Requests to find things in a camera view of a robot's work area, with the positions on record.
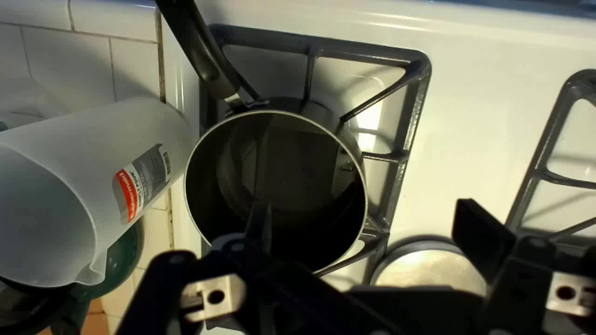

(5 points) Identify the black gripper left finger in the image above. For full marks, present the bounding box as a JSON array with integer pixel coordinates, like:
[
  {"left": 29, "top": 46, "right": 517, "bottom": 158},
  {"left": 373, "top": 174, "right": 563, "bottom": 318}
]
[{"left": 116, "top": 202, "right": 375, "bottom": 335}]

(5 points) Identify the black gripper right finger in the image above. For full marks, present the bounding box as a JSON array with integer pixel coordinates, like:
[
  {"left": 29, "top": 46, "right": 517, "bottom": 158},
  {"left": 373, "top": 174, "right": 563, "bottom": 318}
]
[{"left": 452, "top": 195, "right": 596, "bottom": 335}]

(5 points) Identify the black pot with long handle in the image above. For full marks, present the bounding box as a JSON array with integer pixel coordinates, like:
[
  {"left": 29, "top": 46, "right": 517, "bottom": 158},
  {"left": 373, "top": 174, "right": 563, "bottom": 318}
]
[{"left": 154, "top": 0, "right": 372, "bottom": 275}]

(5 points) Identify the dark green pot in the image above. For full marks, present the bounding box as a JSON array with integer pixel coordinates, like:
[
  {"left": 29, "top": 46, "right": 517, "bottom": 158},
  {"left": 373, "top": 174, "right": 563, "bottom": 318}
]
[{"left": 0, "top": 215, "right": 148, "bottom": 335}]

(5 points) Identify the black cast iron stove grate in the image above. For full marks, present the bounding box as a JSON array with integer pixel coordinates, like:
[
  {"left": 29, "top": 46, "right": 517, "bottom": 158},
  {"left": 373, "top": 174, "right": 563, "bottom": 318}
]
[
  {"left": 506, "top": 66, "right": 596, "bottom": 239},
  {"left": 198, "top": 24, "right": 435, "bottom": 277}
]

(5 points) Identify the translucent plastic pitcher red label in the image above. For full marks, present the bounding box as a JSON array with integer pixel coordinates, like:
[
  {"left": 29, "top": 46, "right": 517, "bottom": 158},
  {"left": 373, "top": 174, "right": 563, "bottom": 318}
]
[{"left": 0, "top": 94, "right": 196, "bottom": 290}]

